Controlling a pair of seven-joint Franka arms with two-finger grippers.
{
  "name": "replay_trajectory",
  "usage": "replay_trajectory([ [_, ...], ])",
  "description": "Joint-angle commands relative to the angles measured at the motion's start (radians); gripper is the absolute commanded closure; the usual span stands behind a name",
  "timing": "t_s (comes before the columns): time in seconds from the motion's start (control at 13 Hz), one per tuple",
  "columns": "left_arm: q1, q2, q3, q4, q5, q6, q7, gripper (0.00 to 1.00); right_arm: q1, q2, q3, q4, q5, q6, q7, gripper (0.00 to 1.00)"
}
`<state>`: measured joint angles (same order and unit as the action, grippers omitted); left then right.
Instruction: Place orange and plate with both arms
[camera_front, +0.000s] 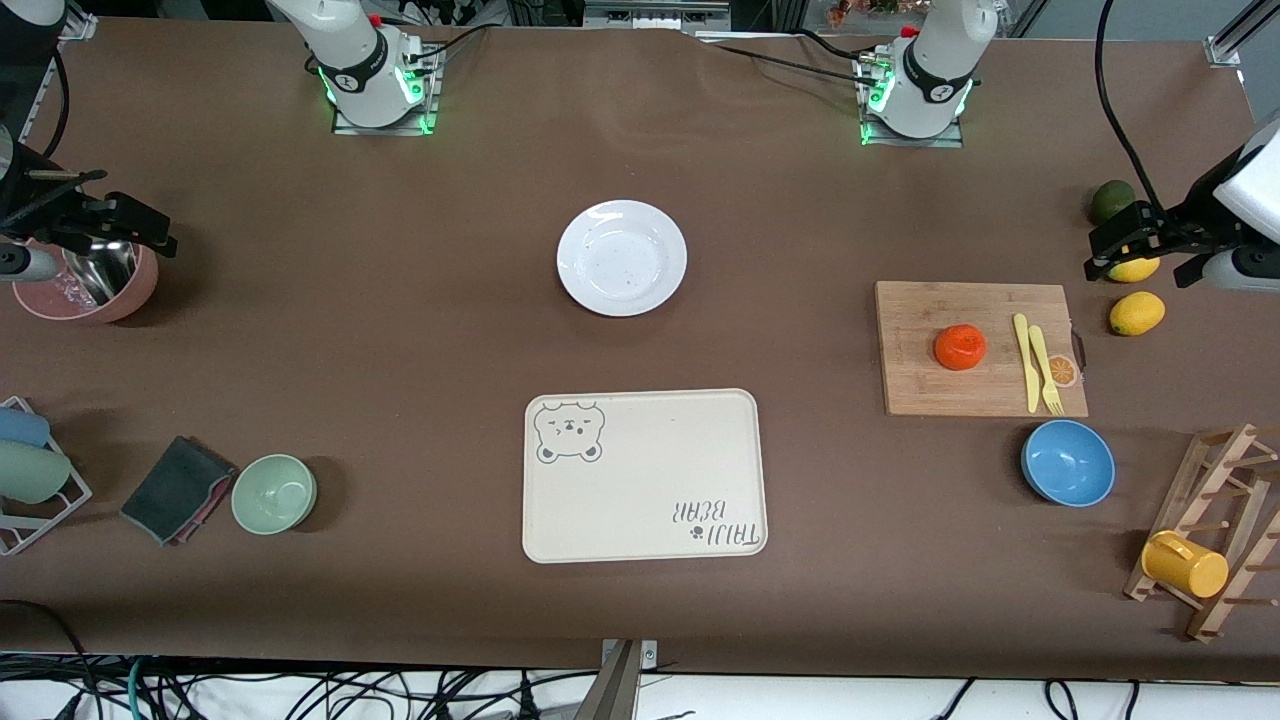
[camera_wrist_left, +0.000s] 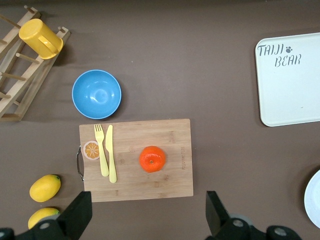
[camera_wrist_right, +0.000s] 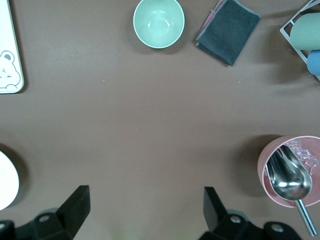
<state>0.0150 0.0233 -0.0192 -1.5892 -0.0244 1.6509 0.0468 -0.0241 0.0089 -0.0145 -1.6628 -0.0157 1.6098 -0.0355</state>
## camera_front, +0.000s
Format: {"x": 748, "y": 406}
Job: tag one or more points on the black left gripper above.
{"x": 1186, "y": 227}

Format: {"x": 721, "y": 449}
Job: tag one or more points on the yellow plastic fork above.
{"x": 1040, "y": 355}

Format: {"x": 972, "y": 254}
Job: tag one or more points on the white round plate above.
{"x": 620, "y": 260}

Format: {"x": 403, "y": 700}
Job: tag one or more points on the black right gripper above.
{"x": 38, "y": 208}

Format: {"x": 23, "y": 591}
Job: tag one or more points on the orange slice charm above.
{"x": 1065, "y": 372}

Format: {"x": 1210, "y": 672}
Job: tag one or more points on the yellow plastic knife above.
{"x": 1030, "y": 380}

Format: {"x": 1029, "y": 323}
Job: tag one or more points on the dark green avocado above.
{"x": 1108, "y": 198}

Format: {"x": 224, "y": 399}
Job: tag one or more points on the pale green cup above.
{"x": 30, "y": 472}

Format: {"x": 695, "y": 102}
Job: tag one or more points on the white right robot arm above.
{"x": 360, "y": 70}

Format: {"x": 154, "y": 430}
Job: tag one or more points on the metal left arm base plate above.
{"x": 900, "y": 142}

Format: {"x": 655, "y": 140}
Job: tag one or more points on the light blue cup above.
{"x": 22, "y": 428}

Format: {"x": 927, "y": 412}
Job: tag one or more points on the wooden peg mug rack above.
{"x": 1185, "y": 515}

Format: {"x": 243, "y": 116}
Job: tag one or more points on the cream tray with bear print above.
{"x": 640, "y": 480}

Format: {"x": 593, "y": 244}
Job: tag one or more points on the grey metal box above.
{"x": 655, "y": 15}

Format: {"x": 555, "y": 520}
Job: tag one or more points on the dark grey folded cloth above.
{"x": 175, "y": 490}

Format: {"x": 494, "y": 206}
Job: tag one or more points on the aluminium corner bracket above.
{"x": 1222, "y": 52}
{"x": 80, "y": 27}

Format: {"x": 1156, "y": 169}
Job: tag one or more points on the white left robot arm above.
{"x": 935, "y": 70}

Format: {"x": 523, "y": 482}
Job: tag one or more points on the bamboo cutting board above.
{"x": 920, "y": 380}

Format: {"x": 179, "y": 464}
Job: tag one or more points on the orange fruit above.
{"x": 960, "y": 347}

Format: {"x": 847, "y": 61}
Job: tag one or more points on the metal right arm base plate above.
{"x": 430, "y": 100}

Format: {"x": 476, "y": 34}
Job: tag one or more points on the metal scoop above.
{"x": 100, "y": 280}

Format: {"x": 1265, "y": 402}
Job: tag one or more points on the blue bowl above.
{"x": 1068, "y": 465}

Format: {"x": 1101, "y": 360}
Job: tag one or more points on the pink bowl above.
{"x": 130, "y": 298}

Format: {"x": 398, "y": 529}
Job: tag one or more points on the yellow mug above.
{"x": 1190, "y": 570}

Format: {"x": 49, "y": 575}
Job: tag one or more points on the yellow lemon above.
{"x": 1137, "y": 314}
{"x": 1137, "y": 270}

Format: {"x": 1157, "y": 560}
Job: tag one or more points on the pale green bowl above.
{"x": 272, "y": 495}

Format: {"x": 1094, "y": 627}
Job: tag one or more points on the grey metal table bracket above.
{"x": 620, "y": 690}

